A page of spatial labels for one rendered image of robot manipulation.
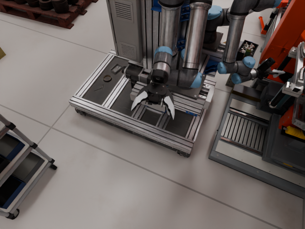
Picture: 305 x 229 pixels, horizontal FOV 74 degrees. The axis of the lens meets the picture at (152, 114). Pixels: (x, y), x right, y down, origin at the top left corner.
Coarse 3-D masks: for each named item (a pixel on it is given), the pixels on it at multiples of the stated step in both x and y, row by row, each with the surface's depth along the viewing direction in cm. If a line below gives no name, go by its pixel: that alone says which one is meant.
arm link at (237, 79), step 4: (232, 76) 138; (236, 76) 134; (240, 76) 134; (244, 76) 132; (248, 76) 135; (232, 80) 139; (236, 80) 135; (240, 80) 135; (244, 80) 136; (248, 80) 138
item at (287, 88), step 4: (288, 84) 116; (292, 84) 116; (284, 88) 118; (288, 88) 115; (300, 88) 115; (284, 92) 118; (288, 92) 117; (292, 92) 116; (296, 92) 115; (300, 92) 114; (296, 96) 117
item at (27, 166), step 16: (0, 128) 122; (16, 128) 130; (0, 144) 145; (16, 144) 145; (32, 144) 147; (0, 160) 136; (16, 160) 142; (32, 160) 170; (48, 160) 173; (0, 176) 135; (16, 176) 157; (32, 176) 167; (0, 192) 158; (16, 192) 157; (0, 208) 154; (16, 208) 156
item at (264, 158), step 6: (276, 114) 199; (270, 120) 200; (276, 120) 197; (270, 126) 193; (270, 132) 188; (270, 138) 187; (270, 144) 183; (264, 150) 184; (270, 150) 180; (264, 156) 178; (270, 156) 177; (270, 162) 178; (276, 162) 174; (282, 162) 174; (288, 168) 173; (294, 168) 170; (300, 174) 173
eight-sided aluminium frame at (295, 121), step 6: (300, 96) 151; (294, 102) 154; (300, 102) 151; (294, 108) 151; (300, 108) 151; (294, 114) 146; (300, 114) 147; (294, 120) 142; (300, 120) 141; (300, 126) 130
